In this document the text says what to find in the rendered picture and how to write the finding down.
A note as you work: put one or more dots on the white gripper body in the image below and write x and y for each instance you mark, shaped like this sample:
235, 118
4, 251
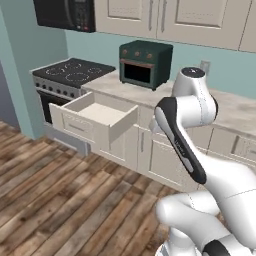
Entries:
154, 127

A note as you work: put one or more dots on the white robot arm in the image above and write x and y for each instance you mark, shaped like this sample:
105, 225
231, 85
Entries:
233, 186

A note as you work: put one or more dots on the cream open drawer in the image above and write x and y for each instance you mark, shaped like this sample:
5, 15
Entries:
100, 113

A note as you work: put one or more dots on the cream drawer front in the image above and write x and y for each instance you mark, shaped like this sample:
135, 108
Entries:
245, 146

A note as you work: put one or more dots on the cream lower cupboard door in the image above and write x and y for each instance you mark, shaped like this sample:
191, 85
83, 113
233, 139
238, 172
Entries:
160, 163
123, 150

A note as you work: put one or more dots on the cream cupboard door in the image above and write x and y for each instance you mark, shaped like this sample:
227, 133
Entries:
123, 150
200, 20
126, 16
250, 33
160, 163

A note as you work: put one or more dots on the dark green toaster oven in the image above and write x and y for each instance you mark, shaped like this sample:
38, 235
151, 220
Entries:
156, 53

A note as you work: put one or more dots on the black and silver stove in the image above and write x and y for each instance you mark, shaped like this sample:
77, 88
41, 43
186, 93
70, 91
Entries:
76, 71

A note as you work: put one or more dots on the cream upper cupboard door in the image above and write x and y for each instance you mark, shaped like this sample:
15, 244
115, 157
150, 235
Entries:
250, 33
200, 20
126, 16

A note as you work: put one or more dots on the black microwave oven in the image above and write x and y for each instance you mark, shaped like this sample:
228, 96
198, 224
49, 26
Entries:
56, 13

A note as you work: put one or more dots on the white wall socket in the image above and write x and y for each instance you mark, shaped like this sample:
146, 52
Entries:
205, 66

